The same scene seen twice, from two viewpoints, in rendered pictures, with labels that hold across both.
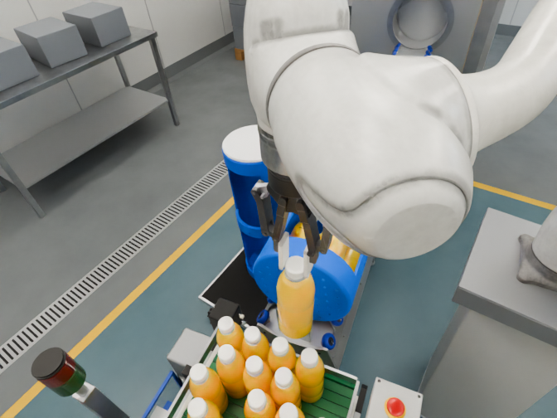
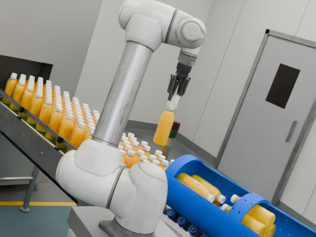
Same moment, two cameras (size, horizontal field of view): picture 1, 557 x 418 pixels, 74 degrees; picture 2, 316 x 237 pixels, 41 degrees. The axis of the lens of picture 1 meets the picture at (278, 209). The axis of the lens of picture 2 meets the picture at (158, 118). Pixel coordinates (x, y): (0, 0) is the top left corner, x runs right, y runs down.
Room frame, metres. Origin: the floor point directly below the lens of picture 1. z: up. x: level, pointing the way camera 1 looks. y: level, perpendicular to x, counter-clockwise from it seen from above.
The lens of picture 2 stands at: (0.85, -2.13, 1.81)
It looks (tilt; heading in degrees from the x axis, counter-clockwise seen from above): 12 degrees down; 104
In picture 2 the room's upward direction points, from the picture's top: 19 degrees clockwise
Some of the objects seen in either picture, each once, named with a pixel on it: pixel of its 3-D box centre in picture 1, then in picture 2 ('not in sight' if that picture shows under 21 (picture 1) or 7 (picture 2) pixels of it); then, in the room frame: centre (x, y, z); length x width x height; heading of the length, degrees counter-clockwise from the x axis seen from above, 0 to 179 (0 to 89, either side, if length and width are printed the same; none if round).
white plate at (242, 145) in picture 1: (254, 143); not in sight; (1.36, 0.08, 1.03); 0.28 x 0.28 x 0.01
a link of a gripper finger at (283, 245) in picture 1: (283, 250); (175, 101); (0.39, 0.00, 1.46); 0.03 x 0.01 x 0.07; 153
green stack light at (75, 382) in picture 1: (65, 376); (172, 132); (0.33, 0.48, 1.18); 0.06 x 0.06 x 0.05
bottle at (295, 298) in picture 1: (295, 299); (164, 126); (0.38, -0.02, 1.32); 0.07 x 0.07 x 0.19
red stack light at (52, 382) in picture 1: (55, 367); (174, 126); (0.33, 0.48, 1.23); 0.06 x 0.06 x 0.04
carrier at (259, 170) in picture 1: (263, 213); not in sight; (1.36, 0.08, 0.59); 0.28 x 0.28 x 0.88
